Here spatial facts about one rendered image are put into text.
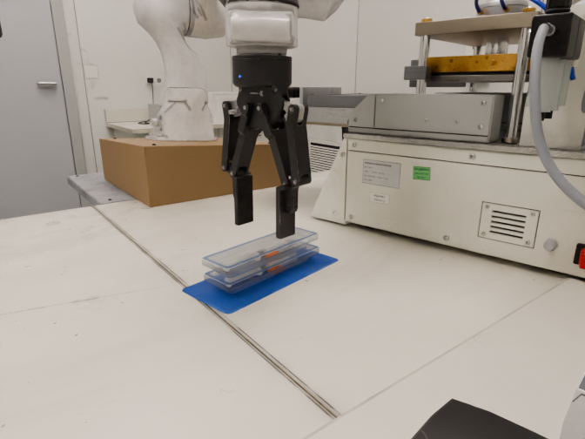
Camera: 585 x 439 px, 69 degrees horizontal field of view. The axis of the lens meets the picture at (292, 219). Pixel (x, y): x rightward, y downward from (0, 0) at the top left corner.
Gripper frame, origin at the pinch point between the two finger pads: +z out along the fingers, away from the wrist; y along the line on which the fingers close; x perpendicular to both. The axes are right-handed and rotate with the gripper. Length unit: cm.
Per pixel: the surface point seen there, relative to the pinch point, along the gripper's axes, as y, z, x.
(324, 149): 169, 32, -230
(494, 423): -37.5, -1.8, 21.5
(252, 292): -2.9, 9.6, 5.1
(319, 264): -3.6, 9.5, -8.1
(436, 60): -7.9, -20.9, -32.8
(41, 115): 290, 5, -68
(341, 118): 10.2, -10.4, -31.7
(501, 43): -15, -24, -42
